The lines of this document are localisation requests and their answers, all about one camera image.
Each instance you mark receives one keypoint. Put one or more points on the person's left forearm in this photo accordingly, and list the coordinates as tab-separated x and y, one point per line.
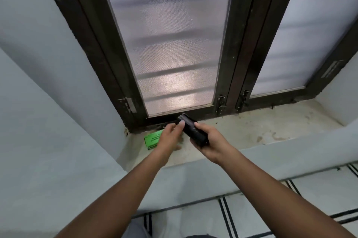
117	201

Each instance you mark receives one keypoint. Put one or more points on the green bag box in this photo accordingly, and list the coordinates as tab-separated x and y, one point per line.
152	139

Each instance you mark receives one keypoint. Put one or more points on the person's right hand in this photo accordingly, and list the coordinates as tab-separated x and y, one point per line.
218	148

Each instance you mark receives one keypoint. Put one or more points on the dark metal window latch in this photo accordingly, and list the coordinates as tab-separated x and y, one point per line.
221	104
244	100

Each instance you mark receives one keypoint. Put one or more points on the black trash bag roll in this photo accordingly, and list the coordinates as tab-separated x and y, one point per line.
191	130

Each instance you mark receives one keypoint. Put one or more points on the dark brown window frame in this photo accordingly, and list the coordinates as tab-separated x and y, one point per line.
92	36

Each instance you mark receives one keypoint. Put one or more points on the metal window hinge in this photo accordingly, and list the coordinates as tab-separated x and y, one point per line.
332	69
130	105

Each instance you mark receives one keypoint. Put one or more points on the frosted glass window pane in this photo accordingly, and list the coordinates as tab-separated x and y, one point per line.
173	36
302	36

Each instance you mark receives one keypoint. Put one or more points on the pale stone window sill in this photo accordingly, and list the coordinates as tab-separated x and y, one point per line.
265	128

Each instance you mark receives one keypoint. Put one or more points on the person's left hand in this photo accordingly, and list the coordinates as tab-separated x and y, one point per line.
167	142

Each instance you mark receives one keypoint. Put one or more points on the person's right forearm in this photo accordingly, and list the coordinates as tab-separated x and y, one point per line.
279	204

